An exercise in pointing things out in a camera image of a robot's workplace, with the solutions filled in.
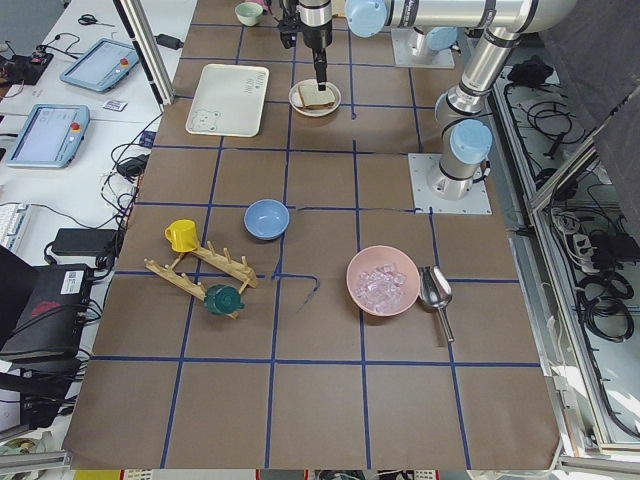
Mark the light green bowl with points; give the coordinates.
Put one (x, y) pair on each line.
(249, 13)

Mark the blue teach pendant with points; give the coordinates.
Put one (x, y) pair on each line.
(101, 67)
(50, 137)

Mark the blue teach pendant far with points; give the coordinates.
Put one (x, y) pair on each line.
(101, 67)

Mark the aluminium frame post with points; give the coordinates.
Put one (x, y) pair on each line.
(135, 22)

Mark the dark green mug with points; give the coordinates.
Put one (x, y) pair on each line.
(223, 299)

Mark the cream bear serving tray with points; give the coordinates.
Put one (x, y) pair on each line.
(228, 101)

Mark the black laptop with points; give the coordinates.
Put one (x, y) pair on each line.
(41, 307)

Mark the pink bowl with ice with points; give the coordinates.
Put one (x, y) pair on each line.
(383, 280)

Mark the light blue bowl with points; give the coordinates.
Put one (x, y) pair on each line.
(266, 219)

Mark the round white plate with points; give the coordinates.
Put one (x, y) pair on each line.
(296, 103)

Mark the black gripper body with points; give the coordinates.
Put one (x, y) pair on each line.
(317, 35)

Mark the bread slice with crust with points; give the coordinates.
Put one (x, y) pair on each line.
(309, 94)

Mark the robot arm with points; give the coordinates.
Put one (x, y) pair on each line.
(466, 141)
(503, 22)

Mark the yellow mug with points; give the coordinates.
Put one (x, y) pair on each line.
(182, 235)

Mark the black power adapter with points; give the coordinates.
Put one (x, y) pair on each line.
(169, 41)

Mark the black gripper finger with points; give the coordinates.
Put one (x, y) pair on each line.
(321, 78)

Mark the blue teach pendant near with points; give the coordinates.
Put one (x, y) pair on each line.
(50, 137)

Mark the bread slice on plate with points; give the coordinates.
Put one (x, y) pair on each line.
(317, 107)

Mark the metal ice scoop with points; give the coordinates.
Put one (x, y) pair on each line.
(436, 294)

